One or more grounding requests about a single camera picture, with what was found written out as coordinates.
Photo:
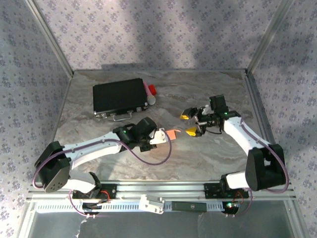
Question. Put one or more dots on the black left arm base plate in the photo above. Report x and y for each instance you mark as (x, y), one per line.
(112, 191)

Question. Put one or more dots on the aluminium frame side rail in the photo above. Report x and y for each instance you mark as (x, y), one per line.
(257, 104)

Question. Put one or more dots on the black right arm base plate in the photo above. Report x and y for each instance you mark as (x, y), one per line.
(210, 189)

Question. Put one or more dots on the aluminium frame post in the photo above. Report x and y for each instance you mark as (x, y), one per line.
(268, 37)
(50, 37)

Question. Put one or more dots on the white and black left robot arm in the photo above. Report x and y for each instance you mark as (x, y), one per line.
(94, 147)

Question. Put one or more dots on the red plastic block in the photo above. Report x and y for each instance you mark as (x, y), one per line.
(152, 89)

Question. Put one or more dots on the aluminium extrusion rail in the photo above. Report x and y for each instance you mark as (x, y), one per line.
(161, 189)

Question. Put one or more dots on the black bar on duct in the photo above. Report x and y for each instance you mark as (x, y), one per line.
(189, 206)

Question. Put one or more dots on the torn white plastic strip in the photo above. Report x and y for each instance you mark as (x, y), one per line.
(79, 229)

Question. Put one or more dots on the white plastic bracket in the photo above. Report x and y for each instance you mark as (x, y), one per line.
(151, 204)

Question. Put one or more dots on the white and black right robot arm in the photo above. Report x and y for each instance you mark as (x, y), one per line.
(237, 134)

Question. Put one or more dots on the pink tube with white cap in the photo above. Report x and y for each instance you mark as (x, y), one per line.
(149, 95)

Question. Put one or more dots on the black controller board with lights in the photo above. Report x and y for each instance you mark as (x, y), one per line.
(234, 209)

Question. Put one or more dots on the aluminium frame bottom rail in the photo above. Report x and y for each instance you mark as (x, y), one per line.
(161, 71)

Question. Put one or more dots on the black carrying case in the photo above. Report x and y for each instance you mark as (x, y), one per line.
(119, 96)

